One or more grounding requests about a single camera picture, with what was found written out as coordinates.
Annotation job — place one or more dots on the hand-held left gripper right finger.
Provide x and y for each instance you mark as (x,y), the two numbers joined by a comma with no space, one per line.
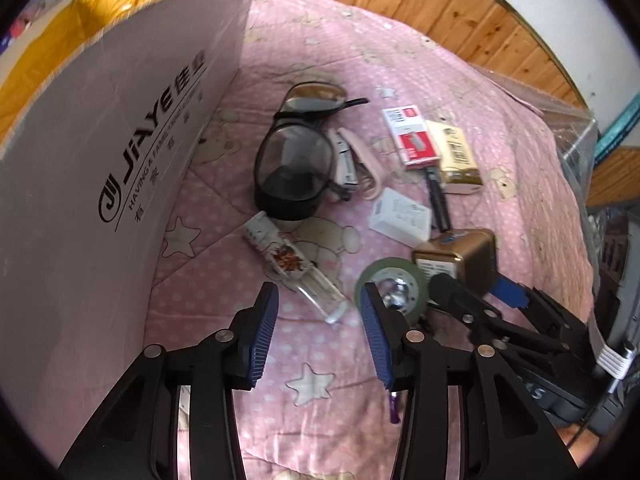
(375,340)

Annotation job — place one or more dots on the red and white small box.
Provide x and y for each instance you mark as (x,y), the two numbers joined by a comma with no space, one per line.
(412,140)

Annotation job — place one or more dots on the green tape roll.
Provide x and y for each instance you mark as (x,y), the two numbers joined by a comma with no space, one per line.
(367,277)

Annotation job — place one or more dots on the clear floral toothpick container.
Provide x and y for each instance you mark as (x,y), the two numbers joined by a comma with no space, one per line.
(285,260)

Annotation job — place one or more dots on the black marker pen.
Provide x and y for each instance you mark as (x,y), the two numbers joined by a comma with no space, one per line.
(439,200)

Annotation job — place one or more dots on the black safety goggles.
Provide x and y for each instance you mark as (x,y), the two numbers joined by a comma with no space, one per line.
(290,200)

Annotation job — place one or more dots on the teal blue strip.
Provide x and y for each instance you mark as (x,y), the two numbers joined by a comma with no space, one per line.
(620,132)

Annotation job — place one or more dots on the gold metal tin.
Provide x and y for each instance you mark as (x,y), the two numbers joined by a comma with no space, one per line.
(465,255)

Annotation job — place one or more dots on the pink printed blanket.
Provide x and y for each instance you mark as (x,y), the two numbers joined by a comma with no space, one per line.
(310,210)

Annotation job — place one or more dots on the cream and gold small box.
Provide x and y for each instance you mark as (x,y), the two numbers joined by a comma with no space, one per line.
(457,155)

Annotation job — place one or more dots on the white cardboard box yellow inside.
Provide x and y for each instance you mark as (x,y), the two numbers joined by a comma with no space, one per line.
(125,110)

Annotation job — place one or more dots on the brown lens sunglasses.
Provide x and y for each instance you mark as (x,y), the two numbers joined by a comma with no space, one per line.
(312,95)

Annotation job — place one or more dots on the white charger adapter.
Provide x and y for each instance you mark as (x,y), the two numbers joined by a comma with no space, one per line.
(400,215)

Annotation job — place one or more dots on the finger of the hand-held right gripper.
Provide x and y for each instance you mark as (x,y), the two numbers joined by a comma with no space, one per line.
(510,290)
(465,307)

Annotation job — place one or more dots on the pink stapler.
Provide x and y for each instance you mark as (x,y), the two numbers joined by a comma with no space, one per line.
(372,165)

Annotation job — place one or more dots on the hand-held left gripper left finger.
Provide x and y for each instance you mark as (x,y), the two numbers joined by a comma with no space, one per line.
(262,335)

